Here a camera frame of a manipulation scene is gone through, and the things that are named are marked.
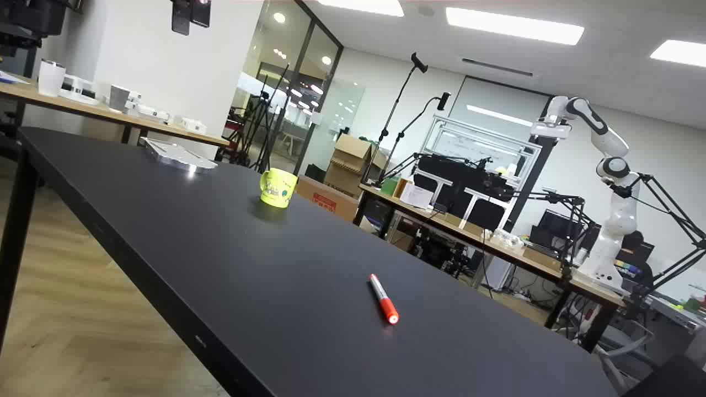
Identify red marker with white barrel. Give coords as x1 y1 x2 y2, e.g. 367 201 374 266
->
367 271 401 329

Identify cardboard box with red label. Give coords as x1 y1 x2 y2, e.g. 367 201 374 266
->
296 175 362 223

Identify stacked plain cardboard boxes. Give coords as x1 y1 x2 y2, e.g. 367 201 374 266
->
322 134 390 198

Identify yellow-green printed mug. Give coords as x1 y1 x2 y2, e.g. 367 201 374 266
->
256 166 301 212

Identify black boom stand with microphone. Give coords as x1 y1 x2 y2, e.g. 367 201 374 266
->
383 90 452 186

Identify tall black boom stand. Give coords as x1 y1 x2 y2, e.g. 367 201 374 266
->
374 52 431 186

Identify wooden background desk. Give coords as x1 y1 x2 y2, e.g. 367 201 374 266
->
358 183 626 354

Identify rectangular ceiling light panel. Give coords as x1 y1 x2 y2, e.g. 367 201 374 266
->
315 0 407 21
650 37 706 71
443 5 588 48

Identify small white device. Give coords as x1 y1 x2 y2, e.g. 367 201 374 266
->
108 84 143 116

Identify long wooden side desk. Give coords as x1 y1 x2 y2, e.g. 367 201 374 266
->
0 77 232 162

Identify office chair with white base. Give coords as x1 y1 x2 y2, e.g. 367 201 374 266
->
591 311 660 394

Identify tall white box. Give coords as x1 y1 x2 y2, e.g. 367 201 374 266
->
37 59 68 99

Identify black equipment on shelf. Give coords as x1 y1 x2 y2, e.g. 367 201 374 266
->
0 0 87 63

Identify black camera tripod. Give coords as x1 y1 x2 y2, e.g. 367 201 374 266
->
232 65 296 175

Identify white aluminium frame rack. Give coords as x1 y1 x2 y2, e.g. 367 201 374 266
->
418 114 550 230

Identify glass partition with black frame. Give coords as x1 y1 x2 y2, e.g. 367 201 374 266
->
228 0 346 177

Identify black overhead camera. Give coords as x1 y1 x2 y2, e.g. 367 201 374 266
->
171 0 214 37

